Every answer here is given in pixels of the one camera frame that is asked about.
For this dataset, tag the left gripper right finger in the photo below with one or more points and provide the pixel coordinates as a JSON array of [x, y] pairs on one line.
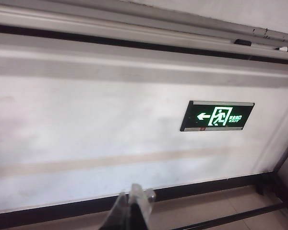
[[140, 206]]

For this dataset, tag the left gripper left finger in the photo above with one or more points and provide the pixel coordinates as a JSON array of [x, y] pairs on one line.
[[120, 213]]

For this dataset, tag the black magnetic whiteboard eraser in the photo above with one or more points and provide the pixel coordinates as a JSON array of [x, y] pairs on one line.
[[242, 42]]

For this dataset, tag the aluminium whiteboard tray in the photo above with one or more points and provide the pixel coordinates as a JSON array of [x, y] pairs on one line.
[[86, 26]]

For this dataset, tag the white whiteboard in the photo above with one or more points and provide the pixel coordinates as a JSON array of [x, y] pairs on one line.
[[230, 12]]

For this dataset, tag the white whiteboard marker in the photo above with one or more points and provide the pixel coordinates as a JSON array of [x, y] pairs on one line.
[[286, 49]]

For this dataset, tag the green black exit sign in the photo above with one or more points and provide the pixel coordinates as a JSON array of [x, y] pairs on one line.
[[196, 109]]

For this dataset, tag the black whiteboard stand frame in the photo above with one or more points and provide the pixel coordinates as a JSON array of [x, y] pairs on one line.
[[266, 209]]

